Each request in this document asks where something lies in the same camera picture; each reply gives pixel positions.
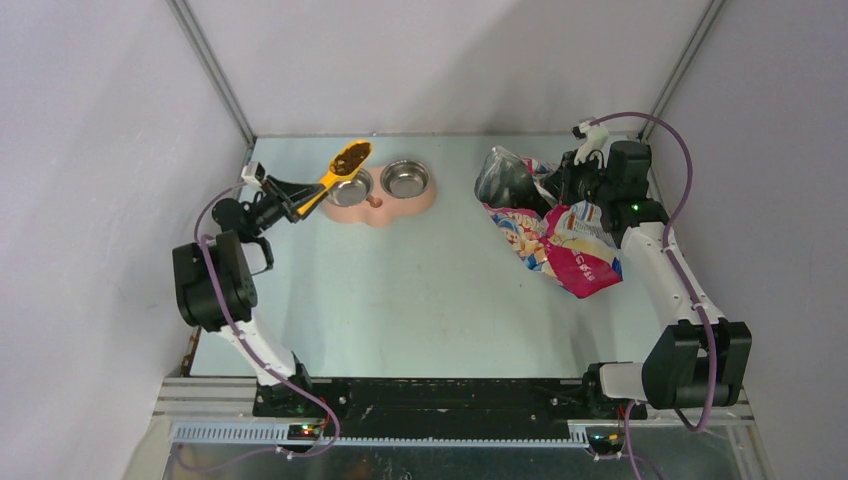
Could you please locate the yellow plastic food scoop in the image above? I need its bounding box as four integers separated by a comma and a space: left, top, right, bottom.
296, 140, 373, 219

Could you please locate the aluminium corner post left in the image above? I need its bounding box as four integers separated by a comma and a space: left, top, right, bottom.
166, 0, 257, 149

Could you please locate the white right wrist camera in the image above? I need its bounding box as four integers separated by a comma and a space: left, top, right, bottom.
572, 119, 609, 165

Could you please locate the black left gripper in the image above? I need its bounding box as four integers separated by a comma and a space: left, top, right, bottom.
246, 175, 327, 237

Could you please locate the brown kibble pet food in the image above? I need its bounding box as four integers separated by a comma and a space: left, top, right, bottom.
329, 141, 372, 177

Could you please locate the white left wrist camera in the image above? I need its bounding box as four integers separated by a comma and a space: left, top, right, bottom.
240, 161, 266, 189

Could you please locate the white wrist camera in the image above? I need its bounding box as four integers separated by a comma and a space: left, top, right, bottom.
572, 119, 609, 165
240, 161, 266, 189

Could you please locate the colourful cat food bag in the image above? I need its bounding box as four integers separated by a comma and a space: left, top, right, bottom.
474, 146, 623, 298

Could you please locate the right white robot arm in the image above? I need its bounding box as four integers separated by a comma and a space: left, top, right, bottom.
558, 141, 752, 418

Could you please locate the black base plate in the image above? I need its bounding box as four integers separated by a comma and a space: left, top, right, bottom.
253, 376, 627, 441

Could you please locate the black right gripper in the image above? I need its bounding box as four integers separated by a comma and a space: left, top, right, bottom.
542, 149, 617, 208

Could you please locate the right steel bowl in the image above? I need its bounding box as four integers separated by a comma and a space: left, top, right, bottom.
380, 159, 430, 199

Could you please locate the left steel bowl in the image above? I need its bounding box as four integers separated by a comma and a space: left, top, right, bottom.
327, 170, 373, 208

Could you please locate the pink double pet feeder base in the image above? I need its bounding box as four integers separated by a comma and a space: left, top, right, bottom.
321, 165, 437, 227

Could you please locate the aluminium corner post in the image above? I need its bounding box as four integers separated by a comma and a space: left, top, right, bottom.
166, 0, 257, 149
649, 0, 728, 118

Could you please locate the aluminium corner post right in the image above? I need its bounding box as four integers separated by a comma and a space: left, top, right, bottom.
649, 0, 728, 118

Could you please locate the steel bowl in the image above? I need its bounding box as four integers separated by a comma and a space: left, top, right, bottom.
327, 170, 373, 208
380, 159, 430, 199

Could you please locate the grey slotted cable duct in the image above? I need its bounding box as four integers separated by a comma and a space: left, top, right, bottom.
170, 422, 591, 449

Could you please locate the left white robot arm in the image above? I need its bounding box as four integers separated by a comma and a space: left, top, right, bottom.
171, 177, 322, 417

